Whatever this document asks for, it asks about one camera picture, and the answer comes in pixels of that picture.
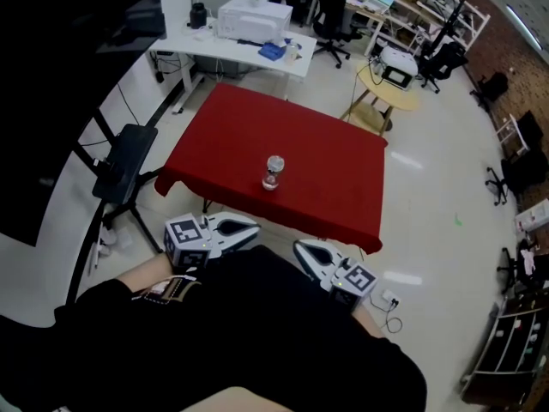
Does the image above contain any white storage box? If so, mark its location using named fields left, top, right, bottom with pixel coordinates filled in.
left=514, top=199, right=549, bottom=233

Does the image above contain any person's bare leg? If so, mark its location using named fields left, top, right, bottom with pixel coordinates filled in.
left=178, top=385, right=311, bottom=412

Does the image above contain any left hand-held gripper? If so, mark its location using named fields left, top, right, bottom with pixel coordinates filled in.
left=163, top=212, right=262, bottom=271

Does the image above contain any black swivel chair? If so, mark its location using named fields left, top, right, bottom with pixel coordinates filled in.
left=417, top=40, right=469, bottom=94

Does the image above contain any white crumpled paper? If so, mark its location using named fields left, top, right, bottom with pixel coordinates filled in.
left=95, top=224, right=135, bottom=258

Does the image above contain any black flat panel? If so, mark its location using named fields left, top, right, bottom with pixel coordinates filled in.
left=91, top=123, right=160, bottom=206

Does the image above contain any person's left forearm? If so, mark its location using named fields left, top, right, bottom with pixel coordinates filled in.
left=115, top=252, right=178, bottom=294

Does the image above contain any dark shelving unit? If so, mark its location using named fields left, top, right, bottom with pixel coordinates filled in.
left=460, top=293, right=549, bottom=403

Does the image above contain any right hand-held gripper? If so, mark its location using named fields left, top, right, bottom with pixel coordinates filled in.
left=293, top=239, right=379, bottom=314

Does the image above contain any black chair with star base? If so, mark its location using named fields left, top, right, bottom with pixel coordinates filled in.
left=485, top=147, right=549, bottom=208

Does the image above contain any white boxy machine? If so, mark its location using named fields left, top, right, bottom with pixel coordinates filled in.
left=216, top=0, right=294, bottom=45

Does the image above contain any white power strip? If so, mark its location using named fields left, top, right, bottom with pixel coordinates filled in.
left=380, top=288, right=402, bottom=309

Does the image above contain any black office chair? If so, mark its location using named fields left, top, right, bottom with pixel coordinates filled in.
left=311, top=0, right=364, bottom=70

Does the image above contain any person's right forearm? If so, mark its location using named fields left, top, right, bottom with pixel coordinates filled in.
left=348, top=304, right=383, bottom=342

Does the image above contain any black chair with clothes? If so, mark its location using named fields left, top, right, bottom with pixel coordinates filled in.
left=497, top=238, right=549, bottom=296

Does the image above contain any red table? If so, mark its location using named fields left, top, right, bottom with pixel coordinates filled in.
left=154, top=82, right=389, bottom=256

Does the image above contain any black tripod stand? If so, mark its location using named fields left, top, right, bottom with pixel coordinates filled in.
left=72, top=108, right=166, bottom=256

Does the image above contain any white desk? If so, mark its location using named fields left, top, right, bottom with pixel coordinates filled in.
left=149, top=14, right=318, bottom=116

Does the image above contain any clear plastic bottle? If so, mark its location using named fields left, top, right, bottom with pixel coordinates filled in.
left=261, top=154, right=287, bottom=192

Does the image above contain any white device with screen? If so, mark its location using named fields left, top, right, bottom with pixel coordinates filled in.
left=378, top=45, right=419, bottom=91

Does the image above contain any blue box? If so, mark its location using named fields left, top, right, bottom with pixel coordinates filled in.
left=257, top=42, right=287, bottom=62

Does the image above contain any round wooden side table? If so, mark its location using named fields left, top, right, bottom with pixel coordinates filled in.
left=339, top=62, right=419, bottom=137

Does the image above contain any light wooden desk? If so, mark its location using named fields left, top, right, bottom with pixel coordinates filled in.
left=342, top=0, right=413, bottom=58

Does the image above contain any person's black clothing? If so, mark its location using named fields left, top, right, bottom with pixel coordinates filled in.
left=0, top=245, right=428, bottom=412

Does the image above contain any white frame stool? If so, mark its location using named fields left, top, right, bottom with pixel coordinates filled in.
left=497, top=113, right=531, bottom=155

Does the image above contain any black jar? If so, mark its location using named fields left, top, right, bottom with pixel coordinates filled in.
left=189, top=2, right=208, bottom=31

